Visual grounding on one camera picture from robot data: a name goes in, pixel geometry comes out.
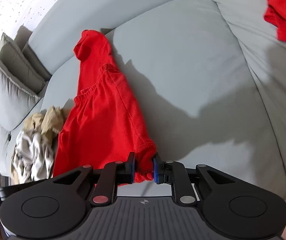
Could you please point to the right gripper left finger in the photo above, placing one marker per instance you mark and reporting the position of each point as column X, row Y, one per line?
column 112, row 175

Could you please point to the dark grey throw pillow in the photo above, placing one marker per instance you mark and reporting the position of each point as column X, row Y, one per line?
column 23, row 64

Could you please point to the light grey throw pillow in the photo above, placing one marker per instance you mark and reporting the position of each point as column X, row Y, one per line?
column 16, row 99

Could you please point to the grey fabric sofa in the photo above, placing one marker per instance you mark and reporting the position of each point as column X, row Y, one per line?
column 209, row 75

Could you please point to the red fleece pants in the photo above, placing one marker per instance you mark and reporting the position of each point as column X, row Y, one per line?
column 106, row 122

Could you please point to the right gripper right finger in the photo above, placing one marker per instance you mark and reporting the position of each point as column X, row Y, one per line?
column 174, row 174

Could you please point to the beige crumpled garment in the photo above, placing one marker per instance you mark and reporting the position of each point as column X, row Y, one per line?
column 48, row 124

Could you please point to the white grey crumpled garment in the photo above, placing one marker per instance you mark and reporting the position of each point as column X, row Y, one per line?
column 32, row 159

